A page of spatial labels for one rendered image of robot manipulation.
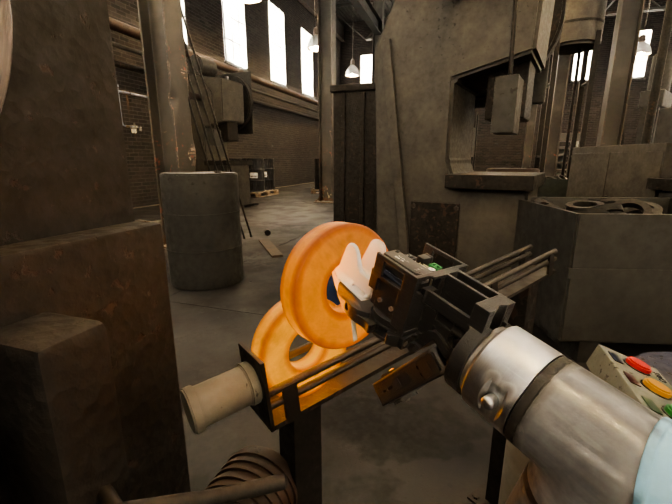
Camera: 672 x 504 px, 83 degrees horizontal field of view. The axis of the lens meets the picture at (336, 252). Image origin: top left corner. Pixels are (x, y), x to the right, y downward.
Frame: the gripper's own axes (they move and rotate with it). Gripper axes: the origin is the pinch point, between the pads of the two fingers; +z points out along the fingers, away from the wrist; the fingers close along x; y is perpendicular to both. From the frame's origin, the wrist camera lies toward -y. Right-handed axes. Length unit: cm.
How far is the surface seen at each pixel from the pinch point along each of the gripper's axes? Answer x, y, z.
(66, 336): 27.8, -6.9, 8.1
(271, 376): 6.3, -17.3, 3.1
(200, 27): -317, 68, 1050
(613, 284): -176, -47, 11
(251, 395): 9.7, -18.1, 2.0
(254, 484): 11.1, -28.0, -3.5
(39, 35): 25.6, 19.8, 36.2
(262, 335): 6.8, -11.9, 5.6
